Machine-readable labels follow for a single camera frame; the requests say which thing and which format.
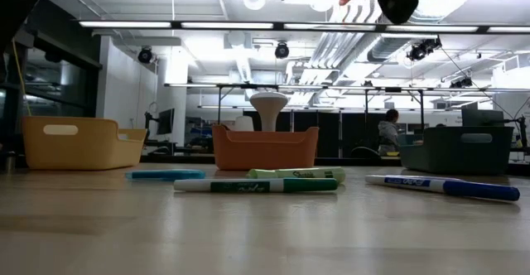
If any orange plastic bin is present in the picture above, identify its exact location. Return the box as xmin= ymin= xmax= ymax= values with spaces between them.
xmin=210 ymin=124 xmax=320 ymax=172

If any dark teal plastic bin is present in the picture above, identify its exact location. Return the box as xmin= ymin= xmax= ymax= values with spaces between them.
xmin=397 ymin=125 xmax=515 ymax=176

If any white mushroom table lamp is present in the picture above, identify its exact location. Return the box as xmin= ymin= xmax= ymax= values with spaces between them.
xmin=248 ymin=91 xmax=290 ymax=133

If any person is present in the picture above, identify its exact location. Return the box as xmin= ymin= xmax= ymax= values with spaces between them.
xmin=377 ymin=109 xmax=401 ymax=157

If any small blue highlighter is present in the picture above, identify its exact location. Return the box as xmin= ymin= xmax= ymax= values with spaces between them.
xmin=125 ymin=168 xmax=207 ymax=181

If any black ceiling camera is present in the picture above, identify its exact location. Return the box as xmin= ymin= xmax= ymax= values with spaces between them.
xmin=273 ymin=41 xmax=291 ymax=60
xmin=407 ymin=36 xmax=442 ymax=62

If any green Expo marker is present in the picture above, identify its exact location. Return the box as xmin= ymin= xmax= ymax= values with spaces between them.
xmin=172 ymin=177 xmax=339 ymax=194

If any pale yellow Sharpie highlighter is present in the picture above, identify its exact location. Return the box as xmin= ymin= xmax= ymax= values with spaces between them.
xmin=247 ymin=166 xmax=347 ymax=185

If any black wall camera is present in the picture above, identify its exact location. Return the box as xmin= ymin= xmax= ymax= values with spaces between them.
xmin=137 ymin=46 xmax=154 ymax=65

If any yellow plastic bin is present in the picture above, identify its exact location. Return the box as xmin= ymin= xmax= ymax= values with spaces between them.
xmin=21 ymin=116 xmax=148 ymax=171

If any black computer monitor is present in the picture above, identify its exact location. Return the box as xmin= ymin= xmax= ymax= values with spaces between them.
xmin=143 ymin=108 xmax=176 ymax=136

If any yellow cable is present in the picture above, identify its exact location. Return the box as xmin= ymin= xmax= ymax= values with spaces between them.
xmin=12 ymin=38 xmax=32 ymax=118

